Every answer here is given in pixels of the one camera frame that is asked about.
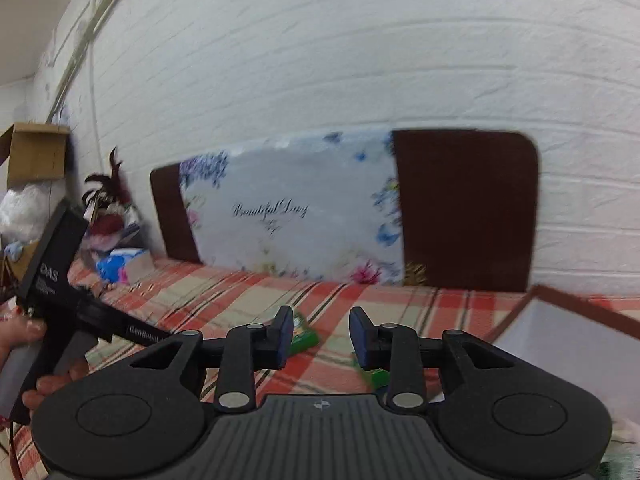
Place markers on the brown box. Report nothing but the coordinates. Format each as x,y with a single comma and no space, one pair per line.
550,340

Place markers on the person's left hand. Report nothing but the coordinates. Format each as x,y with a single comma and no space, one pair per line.
60,382

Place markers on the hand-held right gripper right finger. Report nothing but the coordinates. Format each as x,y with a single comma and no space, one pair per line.
359,335

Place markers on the white plastic bag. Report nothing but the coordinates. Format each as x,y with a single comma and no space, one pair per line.
22,210

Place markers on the small green box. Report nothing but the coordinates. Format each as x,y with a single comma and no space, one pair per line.
375,377

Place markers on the large green box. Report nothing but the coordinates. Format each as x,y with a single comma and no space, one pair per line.
305,335

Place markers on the cardboard box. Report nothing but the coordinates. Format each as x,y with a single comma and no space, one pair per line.
35,155

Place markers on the blue tissue pack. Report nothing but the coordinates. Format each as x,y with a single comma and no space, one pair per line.
122,265

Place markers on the brown headboard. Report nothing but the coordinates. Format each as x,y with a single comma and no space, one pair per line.
465,210

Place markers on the wall pipe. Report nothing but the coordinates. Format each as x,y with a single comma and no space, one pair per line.
82,40

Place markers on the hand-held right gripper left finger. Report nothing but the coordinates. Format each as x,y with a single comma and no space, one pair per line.
285,335

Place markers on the white floral pillow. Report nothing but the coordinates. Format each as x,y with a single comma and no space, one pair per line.
300,210

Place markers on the dark red feather decoration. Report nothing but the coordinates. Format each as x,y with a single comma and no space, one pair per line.
112,210

